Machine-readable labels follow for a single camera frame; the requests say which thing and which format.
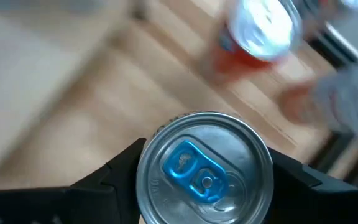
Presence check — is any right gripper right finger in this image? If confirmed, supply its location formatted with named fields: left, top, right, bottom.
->
left=265, top=148, right=358, bottom=224

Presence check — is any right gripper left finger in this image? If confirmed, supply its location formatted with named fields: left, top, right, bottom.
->
left=0, top=138, right=147, bottom=224

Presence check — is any blue silver energy drink can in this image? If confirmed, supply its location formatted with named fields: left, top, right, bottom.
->
left=135, top=111, right=275, bottom=224

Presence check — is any orange soda can blue logo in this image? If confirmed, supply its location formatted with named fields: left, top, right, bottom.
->
left=208, top=0, right=304, bottom=80

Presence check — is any black table edge rail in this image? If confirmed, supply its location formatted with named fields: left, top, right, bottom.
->
left=303, top=27, right=358, bottom=69

